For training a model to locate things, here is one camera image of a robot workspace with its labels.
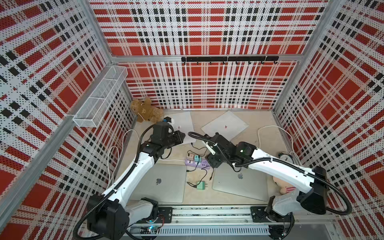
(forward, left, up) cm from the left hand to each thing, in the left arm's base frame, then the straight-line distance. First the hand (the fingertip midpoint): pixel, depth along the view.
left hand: (186, 135), depth 80 cm
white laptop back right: (+23, -28, -21) cm, 42 cm away
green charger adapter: (-21, -8, -19) cm, 29 cm away
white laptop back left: (+27, +7, -21) cm, 35 cm away
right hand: (-10, -15, -2) cm, 18 cm away
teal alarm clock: (-4, -60, -19) cm, 63 cm away
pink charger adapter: (-6, -1, -14) cm, 16 cm away
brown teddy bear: (+31, +34, -12) cm, 47 cm away
